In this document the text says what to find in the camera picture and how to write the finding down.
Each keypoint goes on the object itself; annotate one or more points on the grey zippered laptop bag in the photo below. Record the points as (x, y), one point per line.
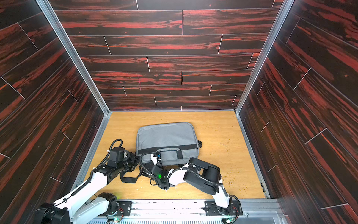
(172, 143)

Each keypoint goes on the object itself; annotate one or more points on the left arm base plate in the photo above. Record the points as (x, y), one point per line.
(122, 209)

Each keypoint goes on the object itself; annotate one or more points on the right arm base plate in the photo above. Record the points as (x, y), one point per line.
(212, 209)

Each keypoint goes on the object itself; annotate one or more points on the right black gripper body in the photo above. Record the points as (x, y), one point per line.
(154, 169)

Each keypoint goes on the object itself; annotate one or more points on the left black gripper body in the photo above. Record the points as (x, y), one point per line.
(129, 163)

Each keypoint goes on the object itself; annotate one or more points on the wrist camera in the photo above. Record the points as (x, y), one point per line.
(117, 154)
(156, 159)

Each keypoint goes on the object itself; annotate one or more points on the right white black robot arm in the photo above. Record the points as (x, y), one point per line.
(202, 175)

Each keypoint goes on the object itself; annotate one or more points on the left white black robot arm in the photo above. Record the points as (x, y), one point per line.
(74, 207)

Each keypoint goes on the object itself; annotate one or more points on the aluminium front rail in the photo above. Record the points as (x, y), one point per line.
(190, 211)

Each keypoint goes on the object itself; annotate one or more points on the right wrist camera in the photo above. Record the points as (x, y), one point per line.
(156, 159)

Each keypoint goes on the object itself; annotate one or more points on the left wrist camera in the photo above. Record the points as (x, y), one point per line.
(117, 154)

